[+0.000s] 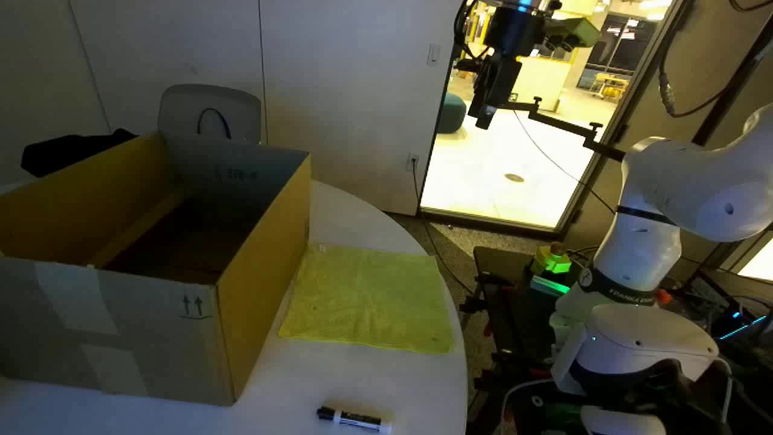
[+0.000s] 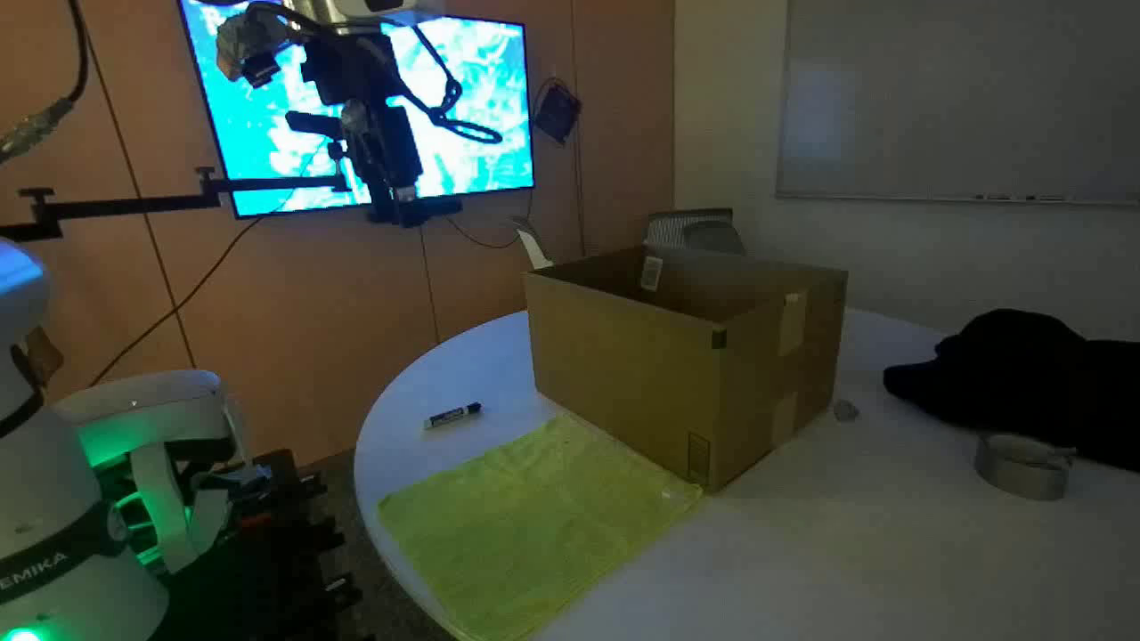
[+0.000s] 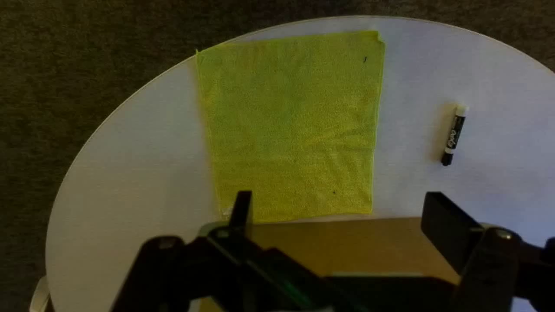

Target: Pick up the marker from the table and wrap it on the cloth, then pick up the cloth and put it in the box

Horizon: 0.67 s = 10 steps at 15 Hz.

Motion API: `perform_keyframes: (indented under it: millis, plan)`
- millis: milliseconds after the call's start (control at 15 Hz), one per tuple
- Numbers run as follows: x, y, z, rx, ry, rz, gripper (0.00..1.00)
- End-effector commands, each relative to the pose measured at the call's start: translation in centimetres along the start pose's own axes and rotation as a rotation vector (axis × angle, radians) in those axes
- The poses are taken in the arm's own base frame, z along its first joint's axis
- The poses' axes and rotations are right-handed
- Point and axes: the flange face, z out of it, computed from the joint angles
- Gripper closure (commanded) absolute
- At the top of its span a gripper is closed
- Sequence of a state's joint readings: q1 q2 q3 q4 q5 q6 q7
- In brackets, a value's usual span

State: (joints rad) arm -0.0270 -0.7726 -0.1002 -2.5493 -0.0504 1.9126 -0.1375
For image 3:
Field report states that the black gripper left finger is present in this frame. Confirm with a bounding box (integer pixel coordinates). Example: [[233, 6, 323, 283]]
[[230, 191, 252, 236]]

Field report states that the brown cardboard box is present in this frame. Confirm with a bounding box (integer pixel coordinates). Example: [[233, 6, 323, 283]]
[[249, 219, 459, 283]]

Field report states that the yellow microfiber cloth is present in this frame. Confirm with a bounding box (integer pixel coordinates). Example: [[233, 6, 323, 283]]
[[195, 32, 386, 222]]

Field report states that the black dry-erase marker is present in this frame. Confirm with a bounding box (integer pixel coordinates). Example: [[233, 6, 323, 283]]
[[441, 106, 467, 167]]

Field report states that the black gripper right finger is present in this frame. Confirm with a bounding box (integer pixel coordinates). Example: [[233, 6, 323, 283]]
[[420, 193, 485, 274]]

